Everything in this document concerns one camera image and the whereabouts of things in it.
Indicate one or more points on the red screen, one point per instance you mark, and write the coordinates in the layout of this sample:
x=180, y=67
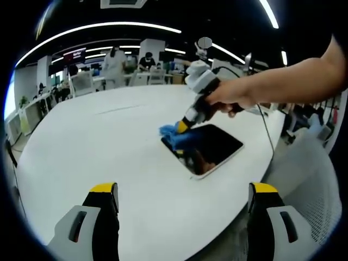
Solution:
x=74, y=55

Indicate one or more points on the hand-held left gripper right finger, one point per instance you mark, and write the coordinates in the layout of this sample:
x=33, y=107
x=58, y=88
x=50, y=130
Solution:
x=276, y=233

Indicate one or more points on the blue cleaning cloth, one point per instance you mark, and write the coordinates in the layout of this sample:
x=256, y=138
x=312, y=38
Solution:
x=166, y=131

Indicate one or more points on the green potted plant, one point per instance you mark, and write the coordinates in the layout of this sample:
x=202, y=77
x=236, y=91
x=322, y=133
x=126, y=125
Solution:
x=24, y=101

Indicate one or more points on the black tablet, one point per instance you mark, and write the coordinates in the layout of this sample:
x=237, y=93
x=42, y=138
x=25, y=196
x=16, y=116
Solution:
x=217, y=146

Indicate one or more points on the person's right hand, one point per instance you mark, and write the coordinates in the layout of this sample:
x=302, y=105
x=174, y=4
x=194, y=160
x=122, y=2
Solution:
x=236, y=93

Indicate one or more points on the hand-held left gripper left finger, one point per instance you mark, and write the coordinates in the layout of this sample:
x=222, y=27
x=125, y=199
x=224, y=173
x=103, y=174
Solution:
x=79, y=233

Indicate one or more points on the curved ceiling light strip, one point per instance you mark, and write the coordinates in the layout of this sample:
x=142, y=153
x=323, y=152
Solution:
x=108, y=25

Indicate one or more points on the white mesh office chair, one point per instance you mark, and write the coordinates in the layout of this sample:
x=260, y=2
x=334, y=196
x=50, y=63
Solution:
x=310, y=190

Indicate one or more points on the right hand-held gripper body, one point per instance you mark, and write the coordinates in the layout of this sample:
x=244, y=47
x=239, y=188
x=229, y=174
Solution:
x=202, y=79

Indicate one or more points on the straight ceiling light strip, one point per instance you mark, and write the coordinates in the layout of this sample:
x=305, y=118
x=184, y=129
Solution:
x=228, y=53
x=269, y=13

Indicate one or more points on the ceiling air vent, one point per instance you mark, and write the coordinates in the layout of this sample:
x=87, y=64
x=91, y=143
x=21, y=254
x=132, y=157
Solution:
x=123, y=3

